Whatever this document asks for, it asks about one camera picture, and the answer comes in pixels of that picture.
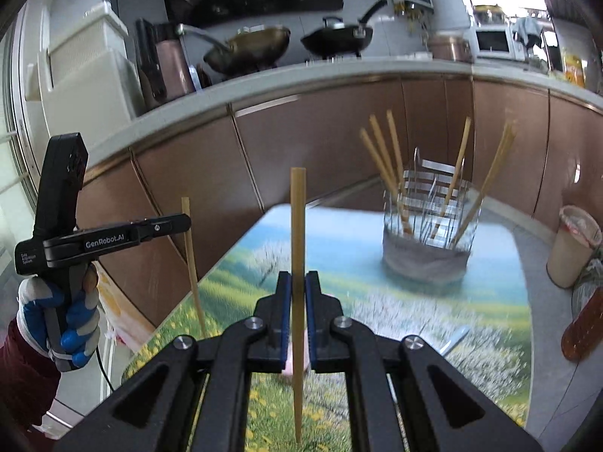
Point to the person's left forearm red sleeve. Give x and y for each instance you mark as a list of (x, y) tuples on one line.
[(23, 376)]

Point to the beige trash bin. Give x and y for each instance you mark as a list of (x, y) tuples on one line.
[(567, 254)]

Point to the white plastic storage boxes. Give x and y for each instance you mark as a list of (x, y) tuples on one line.
[(89, 75)]

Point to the white kitchen countertop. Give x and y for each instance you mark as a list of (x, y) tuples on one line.
[(282, 80)]

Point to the yellow bottle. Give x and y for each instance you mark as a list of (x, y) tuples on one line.
[(574, 73)]

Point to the amber oil bottle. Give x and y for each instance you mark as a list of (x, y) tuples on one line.
[(584, 325)]

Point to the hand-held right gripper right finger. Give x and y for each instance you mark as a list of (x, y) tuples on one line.
[(310, 320)]

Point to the pink ceramic spoon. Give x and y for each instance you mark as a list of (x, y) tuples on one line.
[(291, 358)]

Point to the black frying pan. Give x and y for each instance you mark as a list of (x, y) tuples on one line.
[(337, 37)]

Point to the bamboo chopstick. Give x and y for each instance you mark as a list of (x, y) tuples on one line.
[(508, 136), (379, 139), (393, 136), (193, 282), (461, 150), (297, 221), (494, 157), (377, 160)]

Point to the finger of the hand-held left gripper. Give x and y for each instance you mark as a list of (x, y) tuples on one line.
[(165, 227)]

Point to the black tall container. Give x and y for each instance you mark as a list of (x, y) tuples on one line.
[(148, 66)]

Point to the light blue ceramic spoon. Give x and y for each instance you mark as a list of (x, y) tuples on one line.
[(456, 339)]

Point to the copper thermos jug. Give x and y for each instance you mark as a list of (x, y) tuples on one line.
[(174, 70)]

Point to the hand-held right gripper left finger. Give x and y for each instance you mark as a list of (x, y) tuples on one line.
[(284, 320)]

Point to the golden wok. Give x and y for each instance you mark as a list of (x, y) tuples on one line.
[(254, 44)]

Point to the copper cooking pot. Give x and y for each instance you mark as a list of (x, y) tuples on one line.
[(450, 47)]

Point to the person's left hand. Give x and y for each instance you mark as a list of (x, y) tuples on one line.
[(80, 320)]

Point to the brown kitchen cabinets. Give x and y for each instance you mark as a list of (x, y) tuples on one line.
[(329, 117)]

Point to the white microwave oven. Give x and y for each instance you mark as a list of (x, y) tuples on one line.
[(492, 42)]

